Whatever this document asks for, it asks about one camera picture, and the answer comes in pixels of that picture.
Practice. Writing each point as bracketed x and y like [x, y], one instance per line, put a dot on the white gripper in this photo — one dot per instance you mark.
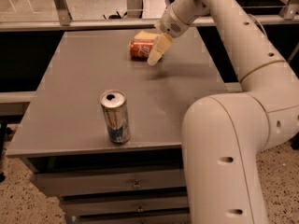
[170, 23]

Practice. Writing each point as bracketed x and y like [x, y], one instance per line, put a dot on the red coke can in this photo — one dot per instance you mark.
[140, 48]

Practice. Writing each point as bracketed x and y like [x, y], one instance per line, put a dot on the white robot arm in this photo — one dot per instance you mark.
[222, 134]

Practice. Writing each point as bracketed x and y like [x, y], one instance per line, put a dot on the silver blue energy drink can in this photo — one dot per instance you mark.
[114, 106]

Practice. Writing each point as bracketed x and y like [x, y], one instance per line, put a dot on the yellow sponge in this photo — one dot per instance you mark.
[143, 35]

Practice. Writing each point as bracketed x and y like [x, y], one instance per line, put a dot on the grey drawer cabinet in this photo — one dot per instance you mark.
[103, 131]

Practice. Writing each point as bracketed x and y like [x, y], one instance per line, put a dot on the top grey drawer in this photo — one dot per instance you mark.
[109, 180]

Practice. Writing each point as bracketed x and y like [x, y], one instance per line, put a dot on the grey drawer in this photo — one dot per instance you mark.
[125, 204]
[109, 180]
[160, 217]

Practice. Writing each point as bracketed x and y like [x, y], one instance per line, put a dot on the bottom grey drawer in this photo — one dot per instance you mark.
[160, 217]

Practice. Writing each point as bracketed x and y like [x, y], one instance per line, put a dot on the middle grey drawer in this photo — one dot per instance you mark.
[125, 204]

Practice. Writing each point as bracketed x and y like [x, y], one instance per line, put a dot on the metal window rail frame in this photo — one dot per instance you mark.
[47, 15]

